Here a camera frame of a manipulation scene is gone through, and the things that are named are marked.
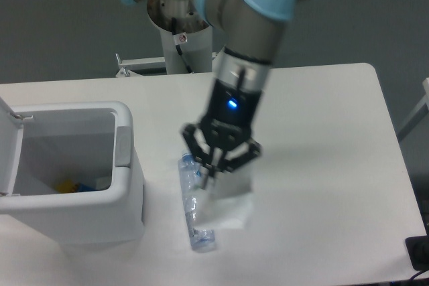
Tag black device at table edge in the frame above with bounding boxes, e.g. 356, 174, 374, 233
405, 235, 428, 271

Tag blue trash inside can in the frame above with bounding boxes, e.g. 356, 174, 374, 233
75, 184, 96, 193

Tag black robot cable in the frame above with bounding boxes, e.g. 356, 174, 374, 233
171, 17, 194, 74

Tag white frame piece right edge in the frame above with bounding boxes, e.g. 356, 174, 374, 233
396, 78, 428, 142

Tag white plastic wrapper bag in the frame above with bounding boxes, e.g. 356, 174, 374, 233
195, 163, 253, 230

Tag white plastic trash can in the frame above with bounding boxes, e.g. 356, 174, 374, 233
1, 101, 145, 244

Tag crushed clear plastic water bottle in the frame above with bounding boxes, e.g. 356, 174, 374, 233
178, 149, 216, 253

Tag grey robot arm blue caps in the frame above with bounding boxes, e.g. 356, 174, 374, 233
121, 0, 301, 180

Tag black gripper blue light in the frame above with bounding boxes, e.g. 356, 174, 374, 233
182, 80, 262, 190

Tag white metal mounting frame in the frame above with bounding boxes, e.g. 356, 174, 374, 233
115, 52, 221, 78

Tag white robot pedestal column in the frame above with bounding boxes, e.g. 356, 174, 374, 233
147, 0, 212, 74

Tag yellow trash inside can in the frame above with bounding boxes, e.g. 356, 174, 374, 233
54, 180, 79, 194

